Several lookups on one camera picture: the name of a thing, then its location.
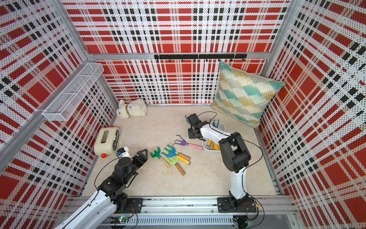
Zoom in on white plush bunny toy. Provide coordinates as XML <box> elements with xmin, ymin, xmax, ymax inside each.
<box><xmin>116</xmin><ymin>99</ymin><xmax>148</xmax><ymax>119</ymax></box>

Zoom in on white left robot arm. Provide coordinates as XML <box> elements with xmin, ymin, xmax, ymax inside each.
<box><xmin>56</xmin><ymin>148</ymin><xmax>148</xmax><ymax>229</ymax></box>

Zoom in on metal base rail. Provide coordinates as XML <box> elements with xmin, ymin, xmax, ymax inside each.
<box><xmin>94</xmin><ymin>196</ymin><xmax>298</xmax><ymax>227</ymax></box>

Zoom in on white wire mesh shelf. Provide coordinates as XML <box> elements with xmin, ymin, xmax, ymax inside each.
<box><xmin>42</xmin><ymin>63</ymin><xmax>104</xmax><ymax>121</ymax></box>

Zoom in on cream toy clock radio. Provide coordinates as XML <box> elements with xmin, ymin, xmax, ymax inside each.
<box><xmin>94</xmin><ymin>127</ymin><xmax>120</xmax><ymax>156</ymax></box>

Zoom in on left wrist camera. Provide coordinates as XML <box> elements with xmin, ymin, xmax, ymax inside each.
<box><xmin>116</xmin><ymin>147</ymin><xmax>132</xmax><ymax>159</ymax></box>

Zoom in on dark green rake wooden handle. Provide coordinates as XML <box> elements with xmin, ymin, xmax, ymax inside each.
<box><xmin>150</xmin><ymin>147</ymin><xmax>171</xmax><ymax>168</ymax></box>

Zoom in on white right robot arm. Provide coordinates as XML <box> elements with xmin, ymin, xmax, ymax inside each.
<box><xmin>186</xmin><ymin>114</ymin><xmax>251</xmax><ymax>210</ymax></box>

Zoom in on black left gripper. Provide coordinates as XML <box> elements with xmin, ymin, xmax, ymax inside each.
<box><xmin>123</xmin><ymin>149</ymin><xmax>148</xmax><ymax>184</ymax></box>

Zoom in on purple rake pink handle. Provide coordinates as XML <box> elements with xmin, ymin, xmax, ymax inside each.
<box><xmin>173</xmin><ymin>135</ymin><xmax>203</xmax><ymax>150</ymax></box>

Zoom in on black hook rail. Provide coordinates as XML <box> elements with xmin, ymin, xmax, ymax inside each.
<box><xmin>154</xmin><ymin>53</ymin><xmax>247</xmax><ymax>61</ymax></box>

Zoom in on light green fork wooden handle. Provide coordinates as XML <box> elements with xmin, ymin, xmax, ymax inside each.
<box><xmin>164</xmin><ymin>156</ymin><xmax>186</xmax><ymax>176</ymax></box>

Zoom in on white storage box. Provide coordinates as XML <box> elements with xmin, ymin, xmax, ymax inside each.
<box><xmin>201</xmin><ymin>121</ymin><xmax>230</xmax><ymax>152</ymax></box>

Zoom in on teal yellow patterned pillow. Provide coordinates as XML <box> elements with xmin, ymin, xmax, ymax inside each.
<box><xmin>212</xmin><ymin>62</ymin><xmax>286</xmax><ymax>128</ymax></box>

